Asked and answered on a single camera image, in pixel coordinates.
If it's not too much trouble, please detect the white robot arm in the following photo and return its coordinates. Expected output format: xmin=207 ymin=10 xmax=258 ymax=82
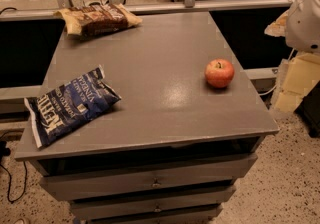
xmin=285 ymin=0 xmax=320 ymax=53

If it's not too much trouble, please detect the red apple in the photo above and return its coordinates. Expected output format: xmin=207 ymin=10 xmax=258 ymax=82
xmin=205 ymin=59 xmax=235 ymax=88

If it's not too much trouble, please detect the top grey drawer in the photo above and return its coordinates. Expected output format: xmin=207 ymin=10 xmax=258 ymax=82
xmin=40 ymin=153 xmax=257 ymax=201

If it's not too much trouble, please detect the grey drawer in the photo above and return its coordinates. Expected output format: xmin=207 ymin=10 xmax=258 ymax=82
xmin=40 ymin=153 xmax=257 ymax=201
xmin=89 ymin=204 xmax=222 ymax=224
xmin=71 ymin=183 xmax=235 ymax=220

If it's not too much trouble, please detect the grey metal railing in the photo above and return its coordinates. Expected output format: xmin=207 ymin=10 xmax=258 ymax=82
xmin=0 ymin=0 xmax=294 ymax=22

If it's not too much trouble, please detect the brown yellow snack bag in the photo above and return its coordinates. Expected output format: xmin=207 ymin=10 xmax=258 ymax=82
xmin=54 ymin=4 xmax=142 ymax=36

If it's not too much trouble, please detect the blue kettle chips bag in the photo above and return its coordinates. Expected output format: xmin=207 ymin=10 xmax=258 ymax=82
xmin=24 ymin=66 xmax=121 ymax=148

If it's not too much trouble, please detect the bottom grey drawer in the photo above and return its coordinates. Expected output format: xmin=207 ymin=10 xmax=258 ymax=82
xmin=89 ymin=204 xmax=222 ymax=224

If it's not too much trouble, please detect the black floor cable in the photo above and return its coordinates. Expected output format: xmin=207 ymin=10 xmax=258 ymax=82
xmin=0 ymin=130 xmax=28 ymax=205

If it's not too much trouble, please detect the grey drawer cabinet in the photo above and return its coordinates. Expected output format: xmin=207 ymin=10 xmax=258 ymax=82
xmin=14 ymin=11 xmax=280 ymax=224

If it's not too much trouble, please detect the middle grey drawer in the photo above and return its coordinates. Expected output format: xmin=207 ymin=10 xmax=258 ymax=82
xmin=71 ymin=183 xmax=235 ymax=220

